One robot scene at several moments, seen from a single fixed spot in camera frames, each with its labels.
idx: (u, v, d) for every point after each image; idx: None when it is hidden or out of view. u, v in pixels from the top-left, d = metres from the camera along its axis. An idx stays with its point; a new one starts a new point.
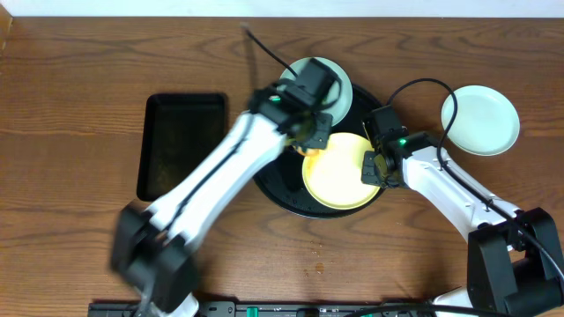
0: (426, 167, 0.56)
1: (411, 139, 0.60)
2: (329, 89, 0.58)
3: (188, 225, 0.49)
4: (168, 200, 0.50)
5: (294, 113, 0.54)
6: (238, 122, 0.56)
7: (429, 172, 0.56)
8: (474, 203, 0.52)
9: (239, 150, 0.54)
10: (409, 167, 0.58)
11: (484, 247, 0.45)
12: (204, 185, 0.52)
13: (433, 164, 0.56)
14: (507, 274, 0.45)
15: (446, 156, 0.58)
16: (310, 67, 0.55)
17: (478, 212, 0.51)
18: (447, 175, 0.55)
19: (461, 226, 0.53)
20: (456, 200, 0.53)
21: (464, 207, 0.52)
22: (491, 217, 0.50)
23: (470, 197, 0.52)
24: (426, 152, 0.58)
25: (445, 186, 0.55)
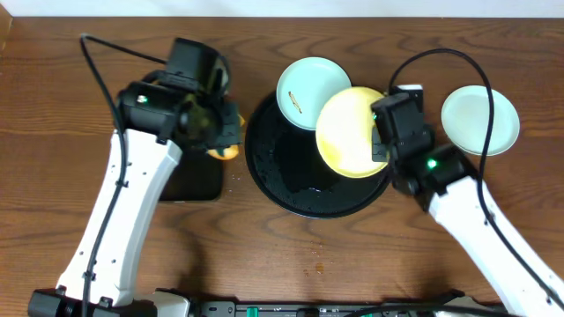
0: (471, 221, 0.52)
1: (441, 161, 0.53)
2: (211, 70, 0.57)
3: (103, 278, 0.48)
4: (73, 269, 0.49)
5: (175, 101, 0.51)
6: (114, 147, 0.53)
7: (474, 225, 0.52)
8: (530, 286, 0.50)
9: (126, 181, 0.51)
10: (445, 207, 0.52)
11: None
12: (104, 235, 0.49)
13: (478, 216, 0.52)
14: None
15: (489, 199, 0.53)
16: (178, 56, 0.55)
17: (535, 299, 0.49)
18: (493, 234, 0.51)
19: (502, 294, 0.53)
20: (507, 277, 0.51)
21: (520, 290, 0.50)
22: (547, 308, 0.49)
23: (525, 278, 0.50)
24: (469, 196, 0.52)
25: (489, 248, 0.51)
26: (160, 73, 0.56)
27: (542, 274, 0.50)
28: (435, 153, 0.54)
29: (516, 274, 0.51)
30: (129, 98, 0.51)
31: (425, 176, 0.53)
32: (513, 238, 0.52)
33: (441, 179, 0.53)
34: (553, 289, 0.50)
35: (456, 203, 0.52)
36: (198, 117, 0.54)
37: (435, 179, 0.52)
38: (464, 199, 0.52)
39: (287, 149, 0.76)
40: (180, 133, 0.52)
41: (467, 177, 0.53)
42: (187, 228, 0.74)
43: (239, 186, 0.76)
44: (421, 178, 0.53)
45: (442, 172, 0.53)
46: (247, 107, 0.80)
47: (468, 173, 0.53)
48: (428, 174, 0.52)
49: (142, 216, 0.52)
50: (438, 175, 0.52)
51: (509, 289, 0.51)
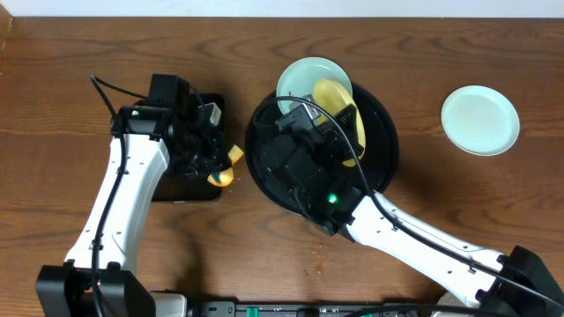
0: (382, 232, 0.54)
1: (339, 195, 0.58)
2: (185, 95, 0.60)
3: (112, 247, 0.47)
4: (79, 246, 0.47)
5: (164, 112, 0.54)
6: (111, 147, 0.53)
7: (385, 235, 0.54)
8: (454, 267, 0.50)
9: (127, 169, 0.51)
10: (357, 232, 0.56)
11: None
12: (107, 219, 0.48)
13: (385, 224, 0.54)
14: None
15: (389, 206, 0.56)
16: (154, 85, 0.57)
17: (463, 276, 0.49)
18: (406, 236, 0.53)
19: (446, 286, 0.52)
20: (436, 270, 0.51)
21: (446, 273, 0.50)
22: (476, 279, 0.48)
23: (448, 261, 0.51)
24: (370, 210, 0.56)
25: (410, 251, 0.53)
26: (142, 101, 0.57)
27: (459, 250, 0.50)
28: (336, 186, 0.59)
29: (438, 259, 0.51)
30: (123, 115, 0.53)
31: (333, 214, 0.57)
32: (424, 230, 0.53)
33: (349, 209, 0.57)
34: (473, 257, 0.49)
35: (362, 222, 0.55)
36: (181, 132, 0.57)
37: (341, 211, 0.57)
38: (368, 216, 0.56)
39: None
40: (169, 144, 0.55)
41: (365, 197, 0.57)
42: (186, 228, 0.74)
43: (239, 187, 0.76)
44: (329, 215, 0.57)
45: (345, 205, 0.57)
46: (247, 107, 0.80)
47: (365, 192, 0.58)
48: (334, 210, 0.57)
49: (142, 201, 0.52)
50: (342, 208, 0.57)
51: (438, 276, 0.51)
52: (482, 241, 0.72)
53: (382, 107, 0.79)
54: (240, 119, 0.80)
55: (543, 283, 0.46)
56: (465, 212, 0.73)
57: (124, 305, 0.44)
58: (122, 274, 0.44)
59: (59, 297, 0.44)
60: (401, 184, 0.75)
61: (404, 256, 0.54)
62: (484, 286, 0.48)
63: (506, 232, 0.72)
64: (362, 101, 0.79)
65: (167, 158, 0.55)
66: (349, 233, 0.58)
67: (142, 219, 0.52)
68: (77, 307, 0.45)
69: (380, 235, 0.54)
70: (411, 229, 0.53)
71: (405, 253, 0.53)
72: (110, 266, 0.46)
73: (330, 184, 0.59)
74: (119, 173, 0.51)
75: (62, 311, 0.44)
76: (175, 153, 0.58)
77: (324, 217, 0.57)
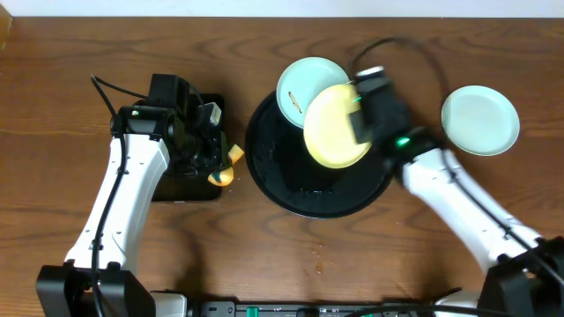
0: (437, 180, 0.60)
1: (413, 138, 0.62)
2: (185, 96, 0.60)
3: (112, 247, 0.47)
4: (79, 246, 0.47)
5: (165, 112, 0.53)
6: (111, 147, 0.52)
7: (439, 183, 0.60)
8: (492, 229, 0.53)
9: (127, 169, 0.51)
10: (411, 173, 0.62)
11: (505, 284, 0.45)
12: (107, 218, 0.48)
13: (442, 176, 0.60)
14: (525, 307, 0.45)
15: (455, 165, 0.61)
16: (154, 85, 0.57)
17: (494, 238, 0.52)
18: (460, 191, 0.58)
19: (474, 244, 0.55)
20: (473, 224, 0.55)
21: (481, 232, 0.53)
22: (505, 245, 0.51)
23: (487, 222, 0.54)
24: (430, 162, 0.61)
25: (458, 202, 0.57)
26: (142, 101, 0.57)
27: (503, 220, 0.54)
28: (410, 133, 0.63)
29: (478, 218, 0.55)
30: (123, 114, 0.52)
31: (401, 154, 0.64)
32: (480, 195, 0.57)
33: (419, 154, 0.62)
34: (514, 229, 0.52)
35: (421, 166, 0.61)
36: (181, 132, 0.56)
37: (407, 154, 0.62)
38: (428, 165, 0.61)
39: (287, 149, 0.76)
40: (170, 144, 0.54)
41: (434, 151, 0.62)
42: (186, 228, 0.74)
43: (239, 187, 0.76)
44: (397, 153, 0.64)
45: (416, 150, 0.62)
46: (247, 107, 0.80)
47: (438, 148, 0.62)
48: (402, 150, 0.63)
49: (142, 200, 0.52)
50: (412, 153, 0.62)
51: (474, 233, 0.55)
52: None
53: None
54: (240, 119, 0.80)
55: None
56: None
57: (125, 304, 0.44)
58: (122, 274, 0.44)
59: (58, 297, 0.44)
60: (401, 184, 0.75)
61: (448, 210, 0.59)
62: (511, 251, 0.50)
63: None
64: None
65: (166, 158, 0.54)
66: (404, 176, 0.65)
67: (142, 219, 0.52)
68: (77, 307, 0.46)
69: (434, 181, 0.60)
70: (469, 189, 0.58)
71: (453, 203, 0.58)
72: (110, 266, 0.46)
73: (404, 130, 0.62)
74: (119, 173, 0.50)
75: (62, 311, 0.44)
76: (175, 154, 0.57)
77: (392, 153, 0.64)
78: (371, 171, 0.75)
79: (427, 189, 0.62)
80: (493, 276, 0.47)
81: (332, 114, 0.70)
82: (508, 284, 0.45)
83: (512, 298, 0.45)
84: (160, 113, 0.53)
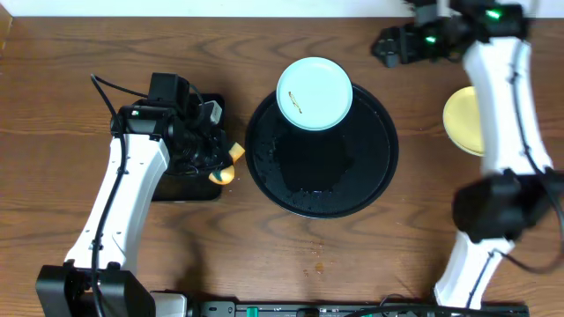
0: (493, 72, 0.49)
1: (504, 12, 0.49)
2: (185, 96, 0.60)
3: (111, 247, 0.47)
4: (79, 246, 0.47)
5: (165, 112, 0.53)
6: (113, 146, 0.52)
7: (500, 77, 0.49)
8: (516, 144, 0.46)
9: (127, 169, 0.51)
10: (483, 57, 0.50)
11: (495, 188, 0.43)
12: (107, 218, 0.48)
13: (505, 69, 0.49)
14: (494, 213, 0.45)
15: (523, 66, 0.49)
16: (153, 84, 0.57)
17: (512, 151, 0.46)
18: (509, 95, 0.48)
19: (488, 142, 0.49)
20: (507, 135, 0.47)
21: (510, 147, 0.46)
22: (519, 160, 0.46)
23: (516, 135, 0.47)
24: (501, 52, 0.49)
25: (501, 101, 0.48)
26: (143, 101, 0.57)
27: (528, 140, 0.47)
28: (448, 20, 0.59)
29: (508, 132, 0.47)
30: (123, 114, 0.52)
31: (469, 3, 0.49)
32: (526, 97, 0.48)
33: (496, 33, 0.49)
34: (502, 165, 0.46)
35: (500, 51, 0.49)
36: (181, 132, 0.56)
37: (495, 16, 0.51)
38: (500, 54, 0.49)
39: (287, 148, 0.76)
40: (169, 144, 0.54)
41: (513, 39, 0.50)
42: (186, 227, 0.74)
43: (239, 186, 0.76)
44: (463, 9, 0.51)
45: (500, 26, 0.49)
46: (247, 107, 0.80)
47: (521, 39, 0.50)
48: (479, 23, 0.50)
49: (142, 200, 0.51)
50: (492, 28, 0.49)
51: (508, 143, 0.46)
52: None
53: (383, 108, 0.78)
54: (240, 119, 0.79)
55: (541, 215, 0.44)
56: None
57: (125, 305, 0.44)
58: (122, 275, 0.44)
59: (57, 295, 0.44)
60: (401, 184, 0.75)
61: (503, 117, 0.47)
62: (515, 168, 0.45)
63: None
64: (361, 100, 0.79)
65: (166, 158, 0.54)
66: (472, 64, 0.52)
67: (142, 219, 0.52)
68: (77, 306, 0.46)
69: (496, 71, 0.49)
70: (518, 97, 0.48)
71: (494, 92, 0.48)
72: (110, 266, 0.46)
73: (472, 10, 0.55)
74: (119, 173, 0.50)
75: (62, 311, 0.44)
76: (175, 153, 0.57)
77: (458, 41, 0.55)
78: (372, 170, 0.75)
79: (475, 70, 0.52)
80: (493, 176, 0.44)
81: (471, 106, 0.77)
82: (499, 189, 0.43)
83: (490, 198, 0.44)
84: (160, 113, 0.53)
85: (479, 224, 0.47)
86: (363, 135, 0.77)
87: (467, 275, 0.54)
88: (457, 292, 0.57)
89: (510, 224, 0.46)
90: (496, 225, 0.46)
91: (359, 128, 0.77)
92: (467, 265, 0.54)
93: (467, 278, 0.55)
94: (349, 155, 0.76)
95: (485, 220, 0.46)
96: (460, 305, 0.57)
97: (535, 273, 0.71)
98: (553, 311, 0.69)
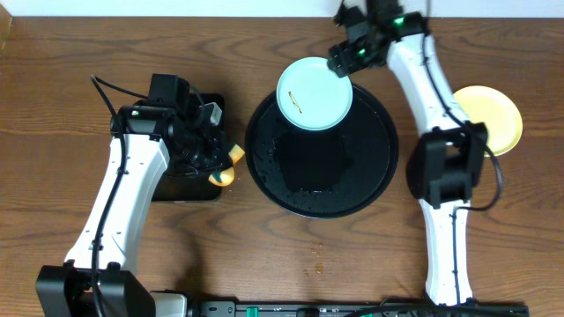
0: (409, 61, 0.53)
1: (407, 19, 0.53)
2: (185, 96, 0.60)
3: (111, 248, 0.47)
4: (79, 246, 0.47)
5: (165, 112, 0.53)
6: (113, 147, 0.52)
7: (412, 64, 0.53)
8: (437, 107, 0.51)
9: (127, 169, 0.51)
10: (397, 55, 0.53)
11: (429, 146, 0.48)
12: (107, 218, 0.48)
13: (416, 57, 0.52)
14: (435, 168, 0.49)
15: (431, 50, 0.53)
16: (153, 85, 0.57)
17: (434, 116, 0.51)
18: (425, 75, 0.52)
19: (418, 114, 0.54)
20: (422, 98, 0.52)
21: (426, 109, 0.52)
22: (447, 123, 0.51)
23: (434, 99, 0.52)
24: (419, 47, 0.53)
25: (420, 81, 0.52)
26: (143, 101, 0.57)
27: (448, 101, 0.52)
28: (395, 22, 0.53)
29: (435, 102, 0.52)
30: (123, 114, 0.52)
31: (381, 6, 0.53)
32: (422, 81, 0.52)
33: (404, 33, 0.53)
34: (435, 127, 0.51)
35: (412, 44, 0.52)
36: (181, 132, 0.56)
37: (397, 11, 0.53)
38: (414, 47, 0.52)
39: (287, 148, 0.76)
40: (169, 144, 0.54)
41: (420, 35, 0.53)
42: (186, 227, 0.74)
43: (239, 186, 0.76)
44: (375, 11, 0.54)
45: (406, 30, 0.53)
46: (247, 107, 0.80)
47: (426, 34, 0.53)
48: (390, 25, 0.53)
49: (142, 200, 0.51)
50: (400, 31, 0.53)
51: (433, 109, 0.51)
52: (481, 241, 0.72)
53: (383, 108, 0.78)
54: (240, 119, 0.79)
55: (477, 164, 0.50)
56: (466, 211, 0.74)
57: (125, 305, 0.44)
58: (122, 275, 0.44)
59: (56, 295, 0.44)
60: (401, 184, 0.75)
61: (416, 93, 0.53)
62: (443, 128, 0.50)
63: (505, 232, 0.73)
64: (361, 99, 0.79)
65: (166, 158, 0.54)
66: (397, 62, 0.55)
67: (142, 220, 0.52)
68: (77, 306, 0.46)
69: (409, 62, 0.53)
70: (433, 74, 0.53)
71: (416, 83, 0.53)
72: (110, 266, 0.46)
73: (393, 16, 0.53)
74: (119, 173, 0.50)
75: (62, 310, 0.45)
76: (175, 154, 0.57)
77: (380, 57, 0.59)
78: (371, 171, 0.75)
79: (397, 65, 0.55)
80: (424, 136, 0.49)
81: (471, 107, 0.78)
82: (432, 146, 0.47)
83: (428, 157, 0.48)
84: (160, 113, 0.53)
85: (432, 182, 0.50)
86: (363, 135, 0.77)
87: (445, 249, 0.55)
88: (445, 276, 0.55)
89: (449, 184, 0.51)
90: (442, 180, 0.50)
91: (359, 128, 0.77)
92: (441, 238, 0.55)
93: (447, 256, 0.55)
94: (349, 155, 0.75)
95: (432, 177, 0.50)
96: (453, 288, 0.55)
97: (534, 273, 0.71)
98: (552, 311, 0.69)
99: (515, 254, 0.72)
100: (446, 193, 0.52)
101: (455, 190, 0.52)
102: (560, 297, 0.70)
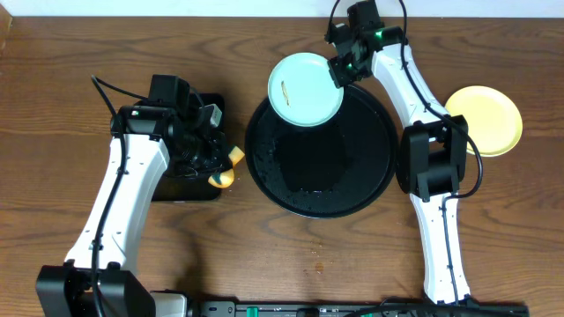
0: (389, 66, 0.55)
1: (387, 33, 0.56)
2: (185, 97, 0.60)
3: (112, 247, 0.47)
4: (79, 246, 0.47)
5: (165, 112, 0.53)
6: (113, 147, 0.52)
7: (392, 69, 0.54)
8: (417, 104, 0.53)
9: (127, 169, 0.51)
10: (378, 62, 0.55)
11: (411, 139, 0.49)
12: (107, 218, 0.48)
13: (397, 62, 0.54)
14: (420, 160, 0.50)
15: (409, 56, 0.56)
16: (153, 86, 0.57)
17: (416, 114, 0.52)
18: (405, 77, 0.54)
19: (400, 112, 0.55)
20: (404, 97, 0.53)
21: (408, 106, 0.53)
22: (426, 117, 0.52)
23: (415, 97, 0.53)
24: (397, 52, 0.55)
25: (401, 84, 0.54)
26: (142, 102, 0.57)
27: (427, 98, 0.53)
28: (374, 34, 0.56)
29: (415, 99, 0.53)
30: (123, 114, 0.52)
31: (364, 23, 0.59)
32: (404, 83, 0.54)
33: (385, 45, 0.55)
34: (414, 120, 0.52)
35: (390, 51, 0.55)
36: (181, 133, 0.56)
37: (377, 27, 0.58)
38: (394, 53, 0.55)
39: (287, 148, 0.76)
40: (169, 144, 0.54)
41: (397, 44, 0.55)
42: (187, 227, 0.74)
43: (239, 186, 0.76)
44: (359, 27, 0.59)
45: (386, 42, 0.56)
46: (247, 107, 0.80)
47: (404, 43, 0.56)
48: (371, 36, 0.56)
49: (142, 199, 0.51)
50: (380, 42, 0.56)
51: (413, 107, 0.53)
52: (481, 241, 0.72)
53: (383, 107, 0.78)
54: (239, 119, 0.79)
55: (460, 155, 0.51)
56: (466, 211, 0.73)
57: (125, 304, 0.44)
58: (122, 275, 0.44)
59: (56, 295, 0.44)
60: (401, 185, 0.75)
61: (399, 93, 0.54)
62: (425, 121, 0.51)
63: (505, 232, 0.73)
64: (361, 99, 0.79)
65: (166, 158, 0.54)
66: (378, 69, 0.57)
67: (142, 220, 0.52)
68: (77, 305, 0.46)
69: (389, 68, 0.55)
70: (412, 77, 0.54)
71: (397, 84, 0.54)
72: (110, 266, 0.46)
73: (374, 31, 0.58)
74: (119, 173, 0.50)
75: (62, 311, 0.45)
76: (175, 155, 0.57)
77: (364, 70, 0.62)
78: (371, 170, 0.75)
79: (380, 72, 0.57)
80: (406, 129, 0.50)
81: (471, 106, 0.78)
82: (414, 139, 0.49)
83: (414, 149, 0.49)
84: (159, 113, 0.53)
85: (418, 173, 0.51)
86: (363, 135, 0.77)
87: (438, 243, 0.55)
88: (441, 271, 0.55)
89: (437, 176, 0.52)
90: (429, 173, 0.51)
91: (359, 128, 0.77)
92: (433, 232, 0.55)
93: (441, 253, 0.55)
94: (349, 155, 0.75)
95: (418, 169, 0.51)
96: (450, 283, 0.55)
97: (535, 274, 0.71)
98: (552, 311, 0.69)
99: (515, 254, 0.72)
100: (433, 185, 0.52)
101: (442, 182, 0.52)
102: (560, 297, 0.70)
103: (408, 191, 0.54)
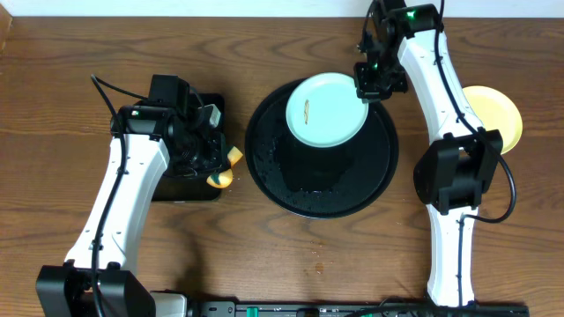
0: (421, 58, 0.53)
1: (419, 13, 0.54)
2: (186, 97, 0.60)
3: (111, 247, 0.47)
4: (79, 246, 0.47)
5: (165, 112, 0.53)
6: (112, 147, 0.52)
7: (424, 62, 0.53)
8: (449, 112, 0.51)
9: (127, 169, 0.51)
10: (408, 52, 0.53)
11: (441, 154, 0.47)
12: (107, 219, 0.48)
13: (429, 56, 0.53)
14: (446, 175, 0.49)
15: (442, 51, 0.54)
16: (154, 85, 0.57)
17: (448, 121, 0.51)
18: (438, 74, 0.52)
19: (427, 114, 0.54)
20: (436, 99, 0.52)
21: (439, 113, 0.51)
22: (457, 129, 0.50)
23: (447, 101, 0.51)
24: (430, 41, 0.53)
25: (433, 80, 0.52)
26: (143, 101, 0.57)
27: (462, 106, 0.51)
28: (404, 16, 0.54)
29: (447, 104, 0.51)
30: (123, 114, 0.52)
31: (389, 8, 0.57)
32: (435, 81, 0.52)
33: (418, 29, 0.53)
34: (444, 131, 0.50)
35: (423, 41, 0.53)
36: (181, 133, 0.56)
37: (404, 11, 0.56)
38: (426, 43, 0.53)
39: (287, 148, 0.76)
40: (169, 144, 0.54)
41: (431, 32, 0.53)
42: (187, 227, 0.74)
43: (239, 186, 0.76)
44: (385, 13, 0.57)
45: (419, 25, 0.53)
46: (247, 107, 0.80)
47: (440, 30, 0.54)
48: (401, 18, 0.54)
49: (141, 201, 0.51)
50: (411, 24, 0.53)
51: (444, 113, 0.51)
52: (481, 241, 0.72)
53: (382, 107, 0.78)
54: (239, 119, 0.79)
55: (487, 171, 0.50)
56: None
57: (125, 304, 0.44)
58: (122, 274, 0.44)
59: (56, 295, 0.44)
60: (401, 185, 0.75)
61: (429, 92, 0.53)
62: (456, 134, 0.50)
63: (505, 232, 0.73)
64: None
65: (166, 158, 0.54)
66: (407, 58, 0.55)
67: (141, 222, 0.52)
68: (77, 306, 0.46)
69: (421, 61, 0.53)
70: (446, 75, 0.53)
71: (428, 81, 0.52)
72: (110, 266, 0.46)
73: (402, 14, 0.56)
74: (119, 173, 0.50)
75: (62, 311, 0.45)
76: (174, 155, 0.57)
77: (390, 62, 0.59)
78: (372, 171, 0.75)
79: (407, 63, 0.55)
80: (435, 143, 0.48)
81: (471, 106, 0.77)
82: (443, 154, 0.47)
83: (441, 165, 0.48)
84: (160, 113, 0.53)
85: (440, 187, 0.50)
86: (363, 135, 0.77)
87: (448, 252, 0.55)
88: (448, 279, 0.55)
89: (459, 190, 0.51)
90: (453, 187, 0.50)
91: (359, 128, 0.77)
92: (446, 244, 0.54)
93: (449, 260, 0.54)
94: (350, 157, 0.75)
95: (441, 183, 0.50)
96: (456, 291, 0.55)
97: (534, 273, 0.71)
98: (552, 311, 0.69)
99: (515, 254, 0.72)
100: (454, 197, 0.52)
101: (463, 195, 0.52)
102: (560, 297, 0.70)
103: (426, 202, 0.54)
